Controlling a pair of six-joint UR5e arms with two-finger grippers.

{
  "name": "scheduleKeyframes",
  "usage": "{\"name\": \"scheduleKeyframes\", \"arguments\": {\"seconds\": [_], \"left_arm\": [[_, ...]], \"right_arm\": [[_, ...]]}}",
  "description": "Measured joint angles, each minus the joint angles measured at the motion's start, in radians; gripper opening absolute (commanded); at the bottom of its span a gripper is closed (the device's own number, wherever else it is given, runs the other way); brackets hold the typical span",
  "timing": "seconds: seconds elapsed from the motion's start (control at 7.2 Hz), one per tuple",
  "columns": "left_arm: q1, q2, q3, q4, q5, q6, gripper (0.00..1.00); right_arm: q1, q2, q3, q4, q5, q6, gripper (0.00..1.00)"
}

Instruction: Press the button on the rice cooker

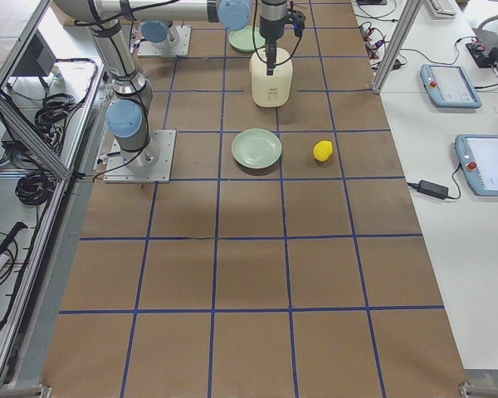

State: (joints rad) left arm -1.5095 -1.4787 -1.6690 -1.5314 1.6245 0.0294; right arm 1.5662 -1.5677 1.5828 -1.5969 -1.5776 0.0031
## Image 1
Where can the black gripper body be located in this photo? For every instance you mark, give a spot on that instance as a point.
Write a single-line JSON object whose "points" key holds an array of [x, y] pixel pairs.
{"points": [[270, 26]]}

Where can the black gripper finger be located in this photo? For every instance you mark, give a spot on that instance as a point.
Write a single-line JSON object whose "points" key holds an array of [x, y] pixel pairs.
{"points": [[269, 58]]}

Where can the cream white rice cooker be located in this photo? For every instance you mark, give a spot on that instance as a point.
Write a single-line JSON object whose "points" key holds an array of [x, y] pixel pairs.
{"points": [[270, 91]]}

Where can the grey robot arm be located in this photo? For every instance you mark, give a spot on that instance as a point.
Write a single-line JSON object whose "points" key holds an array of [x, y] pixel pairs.
{"points": [[128, 117], [160, 34]]}

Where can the green plate far side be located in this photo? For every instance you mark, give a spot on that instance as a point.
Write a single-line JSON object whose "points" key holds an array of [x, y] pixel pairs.
{"points": [[247, 39]]}

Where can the green plate near lemon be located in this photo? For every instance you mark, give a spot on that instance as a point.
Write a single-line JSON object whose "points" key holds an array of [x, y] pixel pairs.
{"points": [[256, 148]]}

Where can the yellow lemon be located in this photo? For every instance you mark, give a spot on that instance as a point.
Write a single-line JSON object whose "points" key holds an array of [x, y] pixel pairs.
{"points": [[322, 151]]}

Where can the white keyboard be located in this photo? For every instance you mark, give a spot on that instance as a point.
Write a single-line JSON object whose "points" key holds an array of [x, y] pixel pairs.
{"points": [[440, 9]]}

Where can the far blue teach pendant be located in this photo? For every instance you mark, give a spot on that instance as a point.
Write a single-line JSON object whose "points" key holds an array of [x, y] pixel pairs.
{"points": [[449, 87]]}

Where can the blue teach pendant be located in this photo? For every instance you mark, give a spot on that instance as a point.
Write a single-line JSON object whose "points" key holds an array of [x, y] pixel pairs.
{"points": [[449, 87], [478, 156]]}

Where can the black power adapter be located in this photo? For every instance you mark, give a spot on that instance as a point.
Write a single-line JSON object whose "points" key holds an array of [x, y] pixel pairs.
{"points": [[433, 190]]}

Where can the black electronics box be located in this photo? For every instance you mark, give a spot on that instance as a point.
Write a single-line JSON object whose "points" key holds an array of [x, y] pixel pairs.
{"points": [[37, 60]]}

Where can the near blue teach pendant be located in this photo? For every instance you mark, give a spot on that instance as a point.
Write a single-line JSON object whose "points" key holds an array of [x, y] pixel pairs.
{"points": [[478, 156]]}

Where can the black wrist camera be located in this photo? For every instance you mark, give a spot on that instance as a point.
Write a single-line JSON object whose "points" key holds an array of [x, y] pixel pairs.
{"points": [[297, 20]]}

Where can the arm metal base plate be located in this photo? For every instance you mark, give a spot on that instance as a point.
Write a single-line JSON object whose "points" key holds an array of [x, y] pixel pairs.
{"points": [[147, 50], [152, 165]]}

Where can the aluminium frame post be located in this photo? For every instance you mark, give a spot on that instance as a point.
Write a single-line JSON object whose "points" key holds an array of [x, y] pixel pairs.
{"points": [[404, 25]]}

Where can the aluminium frame diagonal strut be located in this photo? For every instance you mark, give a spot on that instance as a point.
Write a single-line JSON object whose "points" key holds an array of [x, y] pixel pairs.
{"points": [[20, 128]]}

